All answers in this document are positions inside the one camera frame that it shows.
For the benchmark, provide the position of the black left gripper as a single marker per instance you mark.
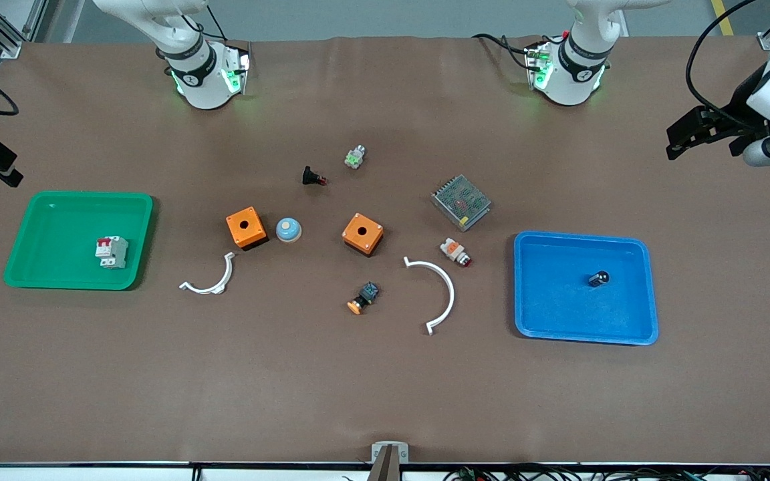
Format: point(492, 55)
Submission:
point(736, 105)

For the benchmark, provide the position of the large white curved clip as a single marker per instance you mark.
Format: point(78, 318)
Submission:
point(450, 287)

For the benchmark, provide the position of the brown table mat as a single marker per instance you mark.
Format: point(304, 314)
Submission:
point(358, 387)

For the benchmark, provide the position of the orange black pushbutton switch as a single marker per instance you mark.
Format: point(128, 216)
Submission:
point(363, 298)

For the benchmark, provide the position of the black red pushbutton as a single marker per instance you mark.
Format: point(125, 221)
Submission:
point(311, 176)

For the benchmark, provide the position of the light blue dome button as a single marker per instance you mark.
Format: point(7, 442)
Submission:
point(289, 230)

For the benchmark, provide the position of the green plastic tray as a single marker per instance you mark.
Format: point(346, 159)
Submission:
point(64, 267)

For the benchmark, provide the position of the white red circuit breaker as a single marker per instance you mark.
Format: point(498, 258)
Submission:
point(111, 252)

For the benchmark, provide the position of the orange button enclosure box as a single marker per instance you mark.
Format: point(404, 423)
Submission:
point(246, 227)
point(362, 233)

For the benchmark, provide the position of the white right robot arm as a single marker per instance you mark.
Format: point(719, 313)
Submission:
point(201, 80)

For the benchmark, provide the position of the white red pushbutton switch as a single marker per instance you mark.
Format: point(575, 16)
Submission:
point(454, 251)

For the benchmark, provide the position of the small white curved clip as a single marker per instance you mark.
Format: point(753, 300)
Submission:
point(214, 289)

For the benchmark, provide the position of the small black capacitor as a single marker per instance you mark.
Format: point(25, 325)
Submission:
point(599, 278)

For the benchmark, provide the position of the grey bracket at table edge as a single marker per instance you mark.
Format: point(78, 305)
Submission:
point(390, 453)

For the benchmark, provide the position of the green white indicator switch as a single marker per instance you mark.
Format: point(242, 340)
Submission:
point(355, 157)

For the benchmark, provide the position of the blue plastic tray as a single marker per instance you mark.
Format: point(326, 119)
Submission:
point(559, 307)

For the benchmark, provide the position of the metal mesh power supply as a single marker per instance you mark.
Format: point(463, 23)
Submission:
point(461, 202)

